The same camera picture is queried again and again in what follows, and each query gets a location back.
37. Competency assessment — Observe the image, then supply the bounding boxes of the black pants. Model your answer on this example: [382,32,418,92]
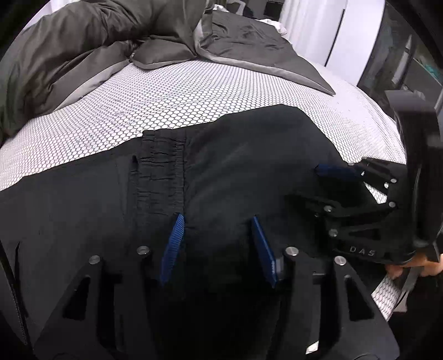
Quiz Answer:
[0,104,395,360]

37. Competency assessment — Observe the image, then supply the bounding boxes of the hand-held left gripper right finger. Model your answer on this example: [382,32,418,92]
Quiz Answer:
[251,216,398,360]

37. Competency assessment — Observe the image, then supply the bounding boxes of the grey wrist strap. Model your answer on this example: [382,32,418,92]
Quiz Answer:
[398,266,420,295]

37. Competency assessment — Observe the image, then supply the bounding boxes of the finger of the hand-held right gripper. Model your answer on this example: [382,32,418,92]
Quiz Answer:
[284,196,416,264]
[314,157,399,205]

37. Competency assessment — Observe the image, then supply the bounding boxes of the dark glass wardrobe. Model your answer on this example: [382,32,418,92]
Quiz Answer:
[356,0,443,104]

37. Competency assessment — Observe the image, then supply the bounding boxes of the white sheer curtain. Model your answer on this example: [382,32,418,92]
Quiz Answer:
[279,0,343,66]

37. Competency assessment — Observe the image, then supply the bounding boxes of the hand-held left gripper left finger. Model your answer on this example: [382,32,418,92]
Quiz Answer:
[33,213,186,360]

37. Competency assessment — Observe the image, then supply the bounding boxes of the dark grey duvet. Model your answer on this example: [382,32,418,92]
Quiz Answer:
[0,0,336,139]

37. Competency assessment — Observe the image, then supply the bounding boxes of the person's right hand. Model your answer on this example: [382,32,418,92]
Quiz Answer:
[384,254,443,282]

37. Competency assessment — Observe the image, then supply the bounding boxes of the white crumpled sheet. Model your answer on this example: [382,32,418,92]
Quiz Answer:
[256,17,288,37]

